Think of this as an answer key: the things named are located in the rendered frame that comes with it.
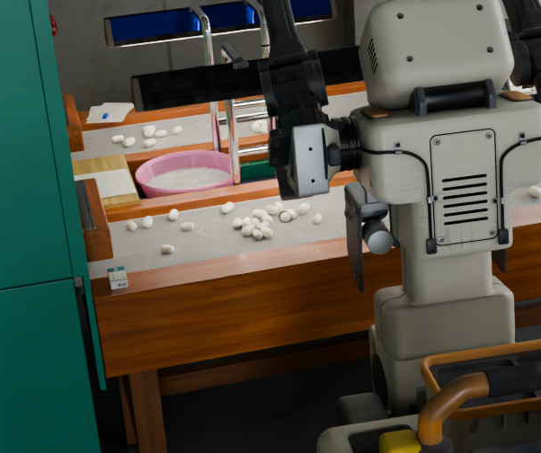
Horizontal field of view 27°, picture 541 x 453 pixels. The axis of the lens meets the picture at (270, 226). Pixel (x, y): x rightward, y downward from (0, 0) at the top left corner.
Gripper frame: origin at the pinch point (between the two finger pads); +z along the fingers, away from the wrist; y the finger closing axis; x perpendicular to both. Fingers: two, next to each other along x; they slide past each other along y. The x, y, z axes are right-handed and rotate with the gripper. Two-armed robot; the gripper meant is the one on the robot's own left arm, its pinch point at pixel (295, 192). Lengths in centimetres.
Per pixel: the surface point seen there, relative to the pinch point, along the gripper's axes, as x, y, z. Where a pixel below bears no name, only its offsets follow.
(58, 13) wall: -149, 35, 193
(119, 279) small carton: 13.5, 40.5, -4.5
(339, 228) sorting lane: 6.9, -10.5, 10.4
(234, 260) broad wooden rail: 12.5, 16.1, -0.2
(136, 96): -26.1, 29.9, -2.7
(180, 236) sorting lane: 0.6, 24.2, 17.6
